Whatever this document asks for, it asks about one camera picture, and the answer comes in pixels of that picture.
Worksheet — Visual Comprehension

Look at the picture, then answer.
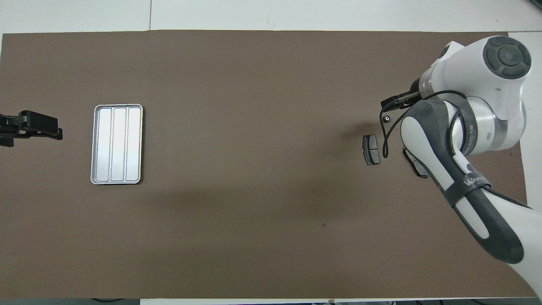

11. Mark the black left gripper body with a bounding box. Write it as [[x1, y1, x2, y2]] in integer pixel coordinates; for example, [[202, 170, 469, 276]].
[[0, 110, 58, 137]]

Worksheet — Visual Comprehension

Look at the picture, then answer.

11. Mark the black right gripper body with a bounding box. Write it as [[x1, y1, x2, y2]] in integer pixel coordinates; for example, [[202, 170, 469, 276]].
[[380, 78, 424, 112]]

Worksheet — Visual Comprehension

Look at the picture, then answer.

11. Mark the silver metal tray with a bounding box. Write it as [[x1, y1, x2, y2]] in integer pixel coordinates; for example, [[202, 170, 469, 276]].
[[90, 104, 144, 185]]

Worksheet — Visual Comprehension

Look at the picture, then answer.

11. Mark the rectangular dark brake pad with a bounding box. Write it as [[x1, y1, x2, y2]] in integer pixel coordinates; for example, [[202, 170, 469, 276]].
[[362, 134, 380, 166]]

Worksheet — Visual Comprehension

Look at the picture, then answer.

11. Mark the curved dark brake pad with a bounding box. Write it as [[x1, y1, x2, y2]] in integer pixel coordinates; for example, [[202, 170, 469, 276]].
[[402, 146, 429, 179]]

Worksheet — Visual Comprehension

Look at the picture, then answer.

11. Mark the brown table mat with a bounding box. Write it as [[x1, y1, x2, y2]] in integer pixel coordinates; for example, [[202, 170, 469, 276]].
[[0, 30, 535, 299]]

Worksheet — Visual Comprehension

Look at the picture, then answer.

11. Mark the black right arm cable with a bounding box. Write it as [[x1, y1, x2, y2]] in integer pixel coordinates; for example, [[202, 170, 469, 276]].
[[381, 90, 534, 210]]

